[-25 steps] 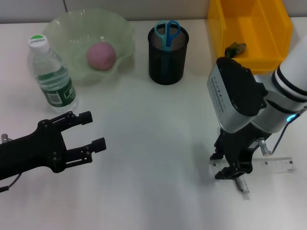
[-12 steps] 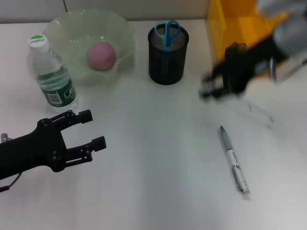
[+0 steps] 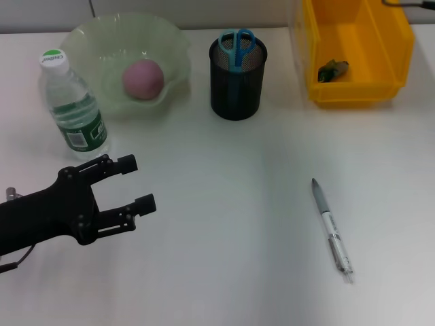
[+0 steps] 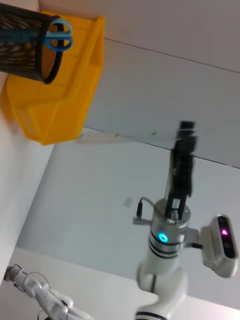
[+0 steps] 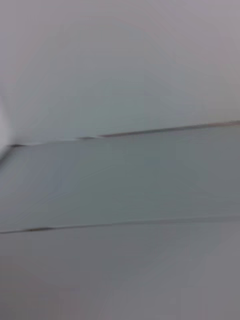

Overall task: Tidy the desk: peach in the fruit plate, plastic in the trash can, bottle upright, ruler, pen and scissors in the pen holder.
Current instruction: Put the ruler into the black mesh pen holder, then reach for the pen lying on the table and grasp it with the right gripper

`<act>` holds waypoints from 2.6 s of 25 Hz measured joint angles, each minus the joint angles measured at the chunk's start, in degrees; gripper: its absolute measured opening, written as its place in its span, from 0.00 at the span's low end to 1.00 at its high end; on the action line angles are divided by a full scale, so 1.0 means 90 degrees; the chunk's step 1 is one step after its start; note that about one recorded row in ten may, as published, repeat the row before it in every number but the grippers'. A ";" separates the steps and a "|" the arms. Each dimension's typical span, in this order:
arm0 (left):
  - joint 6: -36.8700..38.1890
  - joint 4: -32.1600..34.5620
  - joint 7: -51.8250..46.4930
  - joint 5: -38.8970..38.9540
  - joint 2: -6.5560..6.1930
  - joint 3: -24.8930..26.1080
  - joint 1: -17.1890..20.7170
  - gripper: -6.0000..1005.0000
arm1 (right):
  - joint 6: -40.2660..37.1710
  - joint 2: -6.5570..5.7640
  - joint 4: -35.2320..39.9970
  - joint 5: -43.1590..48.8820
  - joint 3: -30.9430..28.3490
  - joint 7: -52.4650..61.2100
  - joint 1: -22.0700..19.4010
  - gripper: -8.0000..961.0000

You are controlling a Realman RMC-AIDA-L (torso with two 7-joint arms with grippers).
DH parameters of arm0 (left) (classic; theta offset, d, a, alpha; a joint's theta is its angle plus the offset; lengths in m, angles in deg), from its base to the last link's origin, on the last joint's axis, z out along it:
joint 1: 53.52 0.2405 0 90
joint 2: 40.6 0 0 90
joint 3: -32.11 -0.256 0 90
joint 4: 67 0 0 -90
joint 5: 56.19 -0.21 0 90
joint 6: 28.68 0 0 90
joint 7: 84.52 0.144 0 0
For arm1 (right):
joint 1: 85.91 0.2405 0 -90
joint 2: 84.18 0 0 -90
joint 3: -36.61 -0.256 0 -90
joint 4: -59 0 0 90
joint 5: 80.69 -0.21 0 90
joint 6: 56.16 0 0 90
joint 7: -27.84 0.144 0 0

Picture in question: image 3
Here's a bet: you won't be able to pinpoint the clear green-label water bottle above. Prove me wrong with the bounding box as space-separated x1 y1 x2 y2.
39 49 111 162

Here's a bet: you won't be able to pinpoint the grey white pen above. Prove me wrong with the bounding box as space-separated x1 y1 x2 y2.
311 177 355 285

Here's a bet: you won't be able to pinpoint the yellow plastic bin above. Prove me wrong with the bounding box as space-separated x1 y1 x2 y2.
294 0 416 109

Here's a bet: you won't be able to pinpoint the pink peach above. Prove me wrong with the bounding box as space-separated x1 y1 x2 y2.
122 59 165 101

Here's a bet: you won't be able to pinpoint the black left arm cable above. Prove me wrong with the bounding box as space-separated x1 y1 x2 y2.
0 244 37 274

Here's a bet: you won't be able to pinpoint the black mesh pen holder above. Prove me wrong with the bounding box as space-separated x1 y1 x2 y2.
209 32 268 121

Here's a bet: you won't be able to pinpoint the blue teal scissors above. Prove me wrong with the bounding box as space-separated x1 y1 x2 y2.
217 29 256 74

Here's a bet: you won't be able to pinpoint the green glass fruit bowl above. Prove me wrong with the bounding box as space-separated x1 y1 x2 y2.
60 12 192 122

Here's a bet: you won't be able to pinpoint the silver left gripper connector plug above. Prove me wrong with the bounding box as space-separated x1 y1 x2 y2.
5 186 24 202

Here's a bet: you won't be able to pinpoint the green plastic wrapper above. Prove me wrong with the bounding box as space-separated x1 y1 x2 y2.
317 58 351 84

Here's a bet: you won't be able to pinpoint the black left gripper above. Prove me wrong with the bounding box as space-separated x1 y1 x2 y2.
0 153 158 258

